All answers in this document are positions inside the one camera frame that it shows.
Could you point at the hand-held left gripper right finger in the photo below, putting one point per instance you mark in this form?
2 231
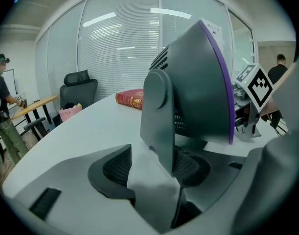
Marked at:
220 170

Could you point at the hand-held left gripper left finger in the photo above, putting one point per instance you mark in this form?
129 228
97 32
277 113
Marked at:
73 180

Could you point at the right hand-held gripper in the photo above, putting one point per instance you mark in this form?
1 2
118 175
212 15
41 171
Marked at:
259 87

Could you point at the purple grey small desk fan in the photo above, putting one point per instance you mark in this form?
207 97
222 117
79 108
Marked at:
195 82

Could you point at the glass door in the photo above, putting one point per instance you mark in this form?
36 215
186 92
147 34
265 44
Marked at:
241 45

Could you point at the white paper notice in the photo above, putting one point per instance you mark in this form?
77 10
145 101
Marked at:
216 32

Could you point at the round wooden table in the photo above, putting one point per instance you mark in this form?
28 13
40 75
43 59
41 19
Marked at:
34 104

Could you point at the black office chair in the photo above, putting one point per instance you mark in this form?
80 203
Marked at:
77 92

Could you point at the red hardcover book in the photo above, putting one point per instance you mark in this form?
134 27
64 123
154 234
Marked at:
131 99

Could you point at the black framed whiteboard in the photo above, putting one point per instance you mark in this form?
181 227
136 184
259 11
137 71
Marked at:
10 81

